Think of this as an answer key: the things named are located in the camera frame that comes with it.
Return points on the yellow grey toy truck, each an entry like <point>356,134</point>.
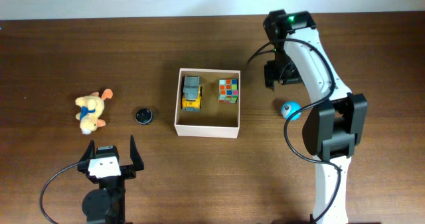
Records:
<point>192,94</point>

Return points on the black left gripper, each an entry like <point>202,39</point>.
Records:
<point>129,169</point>

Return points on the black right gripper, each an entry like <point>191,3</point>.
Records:
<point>277,76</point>

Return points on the black round lid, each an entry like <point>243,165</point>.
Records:
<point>144,116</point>

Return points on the yellow plush duck toy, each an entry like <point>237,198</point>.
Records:
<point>91,108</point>

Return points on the beige cardboard box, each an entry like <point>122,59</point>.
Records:
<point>215,119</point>

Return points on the colourful puzzle cube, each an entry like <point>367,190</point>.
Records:
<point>228,90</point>

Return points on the blue ball toy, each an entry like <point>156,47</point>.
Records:
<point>289,108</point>

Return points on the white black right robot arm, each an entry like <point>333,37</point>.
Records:
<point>335,123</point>

